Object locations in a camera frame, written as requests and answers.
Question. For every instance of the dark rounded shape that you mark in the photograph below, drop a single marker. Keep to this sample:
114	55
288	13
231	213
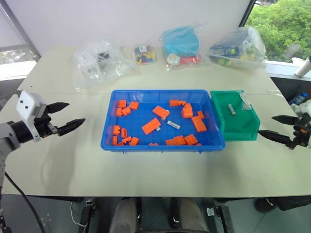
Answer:
281	203

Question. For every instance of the tan rounded robot leg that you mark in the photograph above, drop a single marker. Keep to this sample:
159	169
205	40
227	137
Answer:
192	216
125	216

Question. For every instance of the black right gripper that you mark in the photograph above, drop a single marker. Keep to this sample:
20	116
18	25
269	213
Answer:
300	136

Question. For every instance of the clear bag with white parts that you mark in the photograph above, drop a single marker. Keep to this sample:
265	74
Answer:
97	64

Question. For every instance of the green plastic bin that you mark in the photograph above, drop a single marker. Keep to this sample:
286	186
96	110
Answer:
239	126

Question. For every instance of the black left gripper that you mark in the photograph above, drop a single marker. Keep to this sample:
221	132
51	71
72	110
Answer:
43	125

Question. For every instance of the black window post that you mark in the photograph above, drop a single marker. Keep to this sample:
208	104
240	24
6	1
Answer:
246	13

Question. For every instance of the white cylinder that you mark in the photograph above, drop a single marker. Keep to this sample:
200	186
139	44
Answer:
303	69

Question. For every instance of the small bag colourful pieces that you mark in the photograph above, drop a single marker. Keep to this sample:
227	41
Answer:
145	55

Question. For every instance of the blue plastic tray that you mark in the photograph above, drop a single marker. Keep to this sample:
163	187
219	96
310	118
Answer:
136	126

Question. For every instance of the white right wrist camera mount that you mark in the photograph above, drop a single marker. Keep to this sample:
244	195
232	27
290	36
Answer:
303	108

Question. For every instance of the long orange block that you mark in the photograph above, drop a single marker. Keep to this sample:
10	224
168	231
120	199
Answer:
176	102

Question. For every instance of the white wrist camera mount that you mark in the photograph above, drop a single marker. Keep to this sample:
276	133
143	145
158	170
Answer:
28	106
303	108

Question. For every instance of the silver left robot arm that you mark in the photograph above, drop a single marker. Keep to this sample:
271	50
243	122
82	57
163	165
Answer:
9	136

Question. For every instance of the black table frame bracket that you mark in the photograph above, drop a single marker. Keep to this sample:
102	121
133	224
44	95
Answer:
218	214
87	213

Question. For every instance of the grey cylinder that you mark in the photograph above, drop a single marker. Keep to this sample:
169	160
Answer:
232	109

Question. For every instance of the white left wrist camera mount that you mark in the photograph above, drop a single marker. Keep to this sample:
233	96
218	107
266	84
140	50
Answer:
28	106

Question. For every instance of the small orange block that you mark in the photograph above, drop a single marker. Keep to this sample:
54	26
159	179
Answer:
120	144
114	140
116	130
122	103
201	114
153	144
124	132
198	144
118	111
126	139
126	111
134	141
134	105

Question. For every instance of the small white rectangular block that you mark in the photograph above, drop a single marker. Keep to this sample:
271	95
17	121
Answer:
173	124

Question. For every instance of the large orange block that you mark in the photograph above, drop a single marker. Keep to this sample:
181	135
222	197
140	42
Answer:
190	139
187	111
160	111
150	126
175	140
199	124

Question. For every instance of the clear bag with blue toys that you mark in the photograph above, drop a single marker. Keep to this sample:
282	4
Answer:
236	48

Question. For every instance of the clear water bottle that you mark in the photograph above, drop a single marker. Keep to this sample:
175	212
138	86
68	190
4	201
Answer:
297	98

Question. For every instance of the clear bag with teal box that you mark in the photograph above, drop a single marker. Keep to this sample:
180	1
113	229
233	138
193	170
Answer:
184	52

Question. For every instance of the small clear plastic bag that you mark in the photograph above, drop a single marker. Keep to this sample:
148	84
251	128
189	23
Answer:
245	103

